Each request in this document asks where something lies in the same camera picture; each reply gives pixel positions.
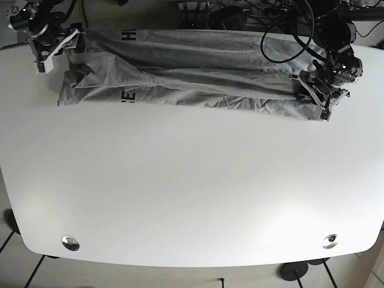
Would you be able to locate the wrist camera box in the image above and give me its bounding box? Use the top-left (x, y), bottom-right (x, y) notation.
top-left (34, 59), bottom-right (54, 74)
top-left (314, 106), bottom-right (332, 122)

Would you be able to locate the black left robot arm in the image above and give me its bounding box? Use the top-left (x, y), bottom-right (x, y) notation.
top-left (264, 1), bottom-right (363, 121)

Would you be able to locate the right table grommet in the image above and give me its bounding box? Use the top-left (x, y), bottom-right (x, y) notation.
top-left (322, 234), bottom-right (339, 250)

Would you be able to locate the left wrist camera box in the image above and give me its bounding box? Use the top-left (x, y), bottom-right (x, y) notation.
top-left (314, 106), bottom-right (332, 122)

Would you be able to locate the grey T-shirt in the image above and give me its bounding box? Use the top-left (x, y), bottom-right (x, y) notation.
top-left (58, 29), bottom-right (316, 120)

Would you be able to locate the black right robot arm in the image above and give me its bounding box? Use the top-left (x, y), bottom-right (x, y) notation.
top-left (7, 1), bottom-right (85, 74)

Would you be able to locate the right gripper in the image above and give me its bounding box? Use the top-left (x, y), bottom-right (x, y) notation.
top-left (28, 23), bottom-right (85, 62)

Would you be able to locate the black round stand base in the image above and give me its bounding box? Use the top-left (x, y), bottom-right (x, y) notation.
top-left (279, 262), bottom-right (308, 281)

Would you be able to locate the table grommet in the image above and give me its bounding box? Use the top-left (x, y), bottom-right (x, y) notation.
top-left (61, 235), bottom-right (80, 251)
top-left (322, 234), bottom-right (339, 250)

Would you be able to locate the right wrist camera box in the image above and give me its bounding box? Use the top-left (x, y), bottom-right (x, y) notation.
top-left (34, 59), bottom-right (54, 74)

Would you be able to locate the left table grommet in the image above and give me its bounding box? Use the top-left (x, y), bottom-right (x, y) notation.
top-left (61, 235), bottom-right (80, 251)

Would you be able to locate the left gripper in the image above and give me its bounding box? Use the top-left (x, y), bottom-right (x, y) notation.
top-left (290, 70), bottom-right (350, 112)

